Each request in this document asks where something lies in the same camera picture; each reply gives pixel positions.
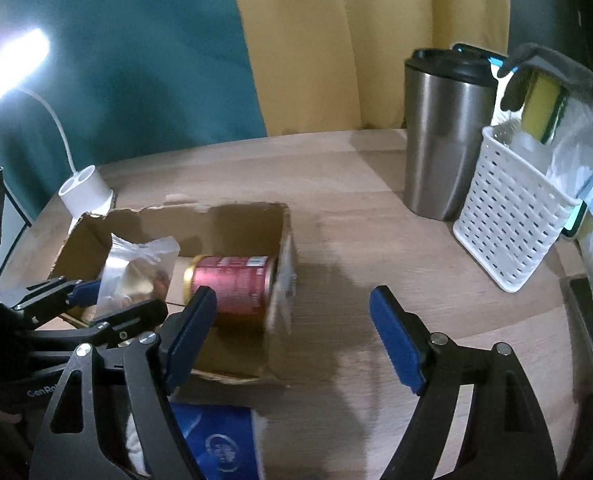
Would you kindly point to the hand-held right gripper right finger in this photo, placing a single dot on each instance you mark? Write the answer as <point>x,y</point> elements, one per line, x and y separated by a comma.
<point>396,340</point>

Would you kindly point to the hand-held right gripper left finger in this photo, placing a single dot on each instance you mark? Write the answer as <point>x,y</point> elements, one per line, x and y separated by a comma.
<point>191,335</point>

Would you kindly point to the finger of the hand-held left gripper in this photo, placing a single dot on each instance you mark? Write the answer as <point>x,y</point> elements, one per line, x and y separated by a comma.
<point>126,320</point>
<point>86,292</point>

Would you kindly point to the clear plastic zip bag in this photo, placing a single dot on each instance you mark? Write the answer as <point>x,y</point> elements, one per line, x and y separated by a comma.
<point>141,260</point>

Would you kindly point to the blue and white packet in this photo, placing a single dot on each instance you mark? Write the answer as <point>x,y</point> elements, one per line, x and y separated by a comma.
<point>216,440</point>

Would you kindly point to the brown cardboard box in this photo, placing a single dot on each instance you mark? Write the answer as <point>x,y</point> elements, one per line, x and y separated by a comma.
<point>236,230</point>

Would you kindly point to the white cotton pad bag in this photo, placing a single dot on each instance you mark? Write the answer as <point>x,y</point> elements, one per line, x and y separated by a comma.
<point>134,447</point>

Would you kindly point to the yellow lid jar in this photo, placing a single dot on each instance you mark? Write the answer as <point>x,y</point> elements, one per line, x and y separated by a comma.
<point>236,285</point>

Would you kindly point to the white desk lamp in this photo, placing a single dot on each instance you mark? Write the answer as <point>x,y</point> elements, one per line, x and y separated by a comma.
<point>86,192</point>

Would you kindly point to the white perforated plastic basket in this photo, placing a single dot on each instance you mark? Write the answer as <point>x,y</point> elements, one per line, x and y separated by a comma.
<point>506,220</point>

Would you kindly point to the steel tumbler with black lid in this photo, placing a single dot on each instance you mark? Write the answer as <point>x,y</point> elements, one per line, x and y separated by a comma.
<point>446,135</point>

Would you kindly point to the teal curtain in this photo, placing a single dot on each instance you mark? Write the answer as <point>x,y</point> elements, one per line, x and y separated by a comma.
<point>151,60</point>

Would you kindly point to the crumpled clear plastic bag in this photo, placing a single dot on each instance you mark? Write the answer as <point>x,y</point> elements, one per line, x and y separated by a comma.
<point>581,150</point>

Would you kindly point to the yellow and green sponge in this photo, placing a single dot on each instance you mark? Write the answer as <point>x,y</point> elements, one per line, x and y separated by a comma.
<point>541,105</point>

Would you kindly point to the dark phone with lit edge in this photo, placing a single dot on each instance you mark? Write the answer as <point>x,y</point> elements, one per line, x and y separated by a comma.
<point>476,52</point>

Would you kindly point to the yellow curtain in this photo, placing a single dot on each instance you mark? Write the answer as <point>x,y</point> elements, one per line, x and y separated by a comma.
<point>351,35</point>

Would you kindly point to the dark green curtain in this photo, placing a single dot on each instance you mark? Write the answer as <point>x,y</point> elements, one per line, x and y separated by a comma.
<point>566,5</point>

